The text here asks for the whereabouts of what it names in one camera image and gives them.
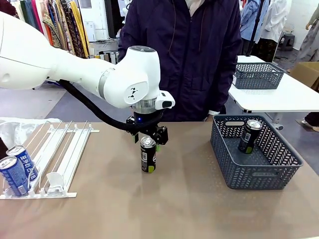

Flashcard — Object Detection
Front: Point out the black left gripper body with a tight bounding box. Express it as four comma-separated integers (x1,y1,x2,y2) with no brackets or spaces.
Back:
126,111,169,145

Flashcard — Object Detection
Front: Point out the black green can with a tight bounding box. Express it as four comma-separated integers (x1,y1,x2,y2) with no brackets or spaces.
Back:
140,136,157,174

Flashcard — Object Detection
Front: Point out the black Pepsi can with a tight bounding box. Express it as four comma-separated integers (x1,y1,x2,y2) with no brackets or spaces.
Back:
238,119,263,154

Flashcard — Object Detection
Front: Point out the grey plastic woven basket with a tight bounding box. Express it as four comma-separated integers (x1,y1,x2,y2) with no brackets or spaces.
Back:
233,62,286,90
210,114,304,191

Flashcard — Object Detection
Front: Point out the white dispenser pusher plate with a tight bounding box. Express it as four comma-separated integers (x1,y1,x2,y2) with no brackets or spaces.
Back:
46,171,66,193

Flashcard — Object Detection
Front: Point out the person in dark purple jacket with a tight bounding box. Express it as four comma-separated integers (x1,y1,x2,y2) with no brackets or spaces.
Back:
117,0,242,122

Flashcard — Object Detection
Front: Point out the small white appliance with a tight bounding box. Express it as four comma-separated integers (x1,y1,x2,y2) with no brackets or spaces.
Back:
83,21,97,42

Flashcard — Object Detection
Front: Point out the yellow hanging garment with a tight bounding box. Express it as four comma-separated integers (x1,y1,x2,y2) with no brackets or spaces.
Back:
69,1,90,59

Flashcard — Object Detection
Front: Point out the clear plastic bag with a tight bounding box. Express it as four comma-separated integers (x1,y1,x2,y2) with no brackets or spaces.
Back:
0,117,62,154

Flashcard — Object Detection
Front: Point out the dark patterned hanging garment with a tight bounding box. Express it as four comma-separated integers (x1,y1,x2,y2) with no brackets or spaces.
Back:
53,0,85,58

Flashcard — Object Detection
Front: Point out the white side table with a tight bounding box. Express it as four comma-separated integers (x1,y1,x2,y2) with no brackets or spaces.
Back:
228,55,319,131

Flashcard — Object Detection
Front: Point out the orange hanging garment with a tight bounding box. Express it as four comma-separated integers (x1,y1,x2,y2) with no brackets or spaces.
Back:
44,29,54,47

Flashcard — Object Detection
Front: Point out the tan patterned hanging garment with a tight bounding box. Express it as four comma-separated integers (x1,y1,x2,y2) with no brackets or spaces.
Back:
42,8,63,50

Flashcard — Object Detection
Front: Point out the dark fabric cover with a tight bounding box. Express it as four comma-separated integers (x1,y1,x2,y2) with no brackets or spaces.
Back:
0,136,8,160

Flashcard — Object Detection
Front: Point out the dark patterned hanging skirt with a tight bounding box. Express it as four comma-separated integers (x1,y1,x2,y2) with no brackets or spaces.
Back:
255,37,279,63

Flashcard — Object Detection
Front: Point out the blue hanging shirt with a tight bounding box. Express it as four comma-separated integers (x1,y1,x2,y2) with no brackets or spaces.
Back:
239,0,265,42

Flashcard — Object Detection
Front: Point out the black garment stand pole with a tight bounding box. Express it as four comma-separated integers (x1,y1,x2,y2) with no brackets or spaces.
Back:
248,0,265,57

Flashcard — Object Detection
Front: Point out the pink hanging garment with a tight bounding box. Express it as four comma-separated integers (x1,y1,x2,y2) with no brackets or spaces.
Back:
31,0,45,34

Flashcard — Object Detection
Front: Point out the background person's leg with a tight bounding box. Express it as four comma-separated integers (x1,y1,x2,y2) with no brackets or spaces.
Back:
301,112,319,132

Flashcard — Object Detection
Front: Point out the black plastic stool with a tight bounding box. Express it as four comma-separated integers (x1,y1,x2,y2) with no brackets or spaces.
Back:
278,33,296,52

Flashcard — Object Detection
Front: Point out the white hanging shirt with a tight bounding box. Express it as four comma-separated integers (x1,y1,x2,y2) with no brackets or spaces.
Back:
259,0,293,44

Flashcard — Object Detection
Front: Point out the teal green hanging garment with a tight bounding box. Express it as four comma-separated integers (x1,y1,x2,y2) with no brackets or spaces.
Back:
19,0,38,27

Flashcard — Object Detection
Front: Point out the brown cardboard box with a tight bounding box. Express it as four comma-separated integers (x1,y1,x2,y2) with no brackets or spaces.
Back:
290,61,319,92

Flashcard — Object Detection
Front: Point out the mannequin in grey dress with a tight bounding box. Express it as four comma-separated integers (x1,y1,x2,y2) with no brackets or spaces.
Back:
296,3,319,63

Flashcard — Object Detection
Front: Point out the black left arm cable sleeve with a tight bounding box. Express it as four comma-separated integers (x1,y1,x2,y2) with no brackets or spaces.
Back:
58,79,164,133

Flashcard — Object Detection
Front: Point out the white wire can dispenser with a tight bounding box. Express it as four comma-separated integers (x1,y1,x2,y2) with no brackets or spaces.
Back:
0,120,100,200

